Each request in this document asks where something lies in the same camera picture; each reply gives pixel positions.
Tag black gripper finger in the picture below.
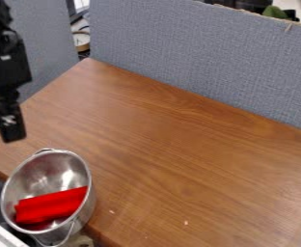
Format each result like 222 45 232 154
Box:
0 103 26 143

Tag green object behind partition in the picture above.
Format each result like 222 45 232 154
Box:
262 6 288 19

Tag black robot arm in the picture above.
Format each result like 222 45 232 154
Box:
0 0 32 143

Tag red plastic block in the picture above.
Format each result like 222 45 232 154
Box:
14 186 89 225

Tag grey fabric partition panel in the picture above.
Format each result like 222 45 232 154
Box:
90 0 301 128

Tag stainless steel pot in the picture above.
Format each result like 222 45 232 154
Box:
0 149 94 247

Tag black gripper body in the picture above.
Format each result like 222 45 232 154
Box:
0 30 32 107

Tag round wooden clock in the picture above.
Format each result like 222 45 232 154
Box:
72 31 90 52

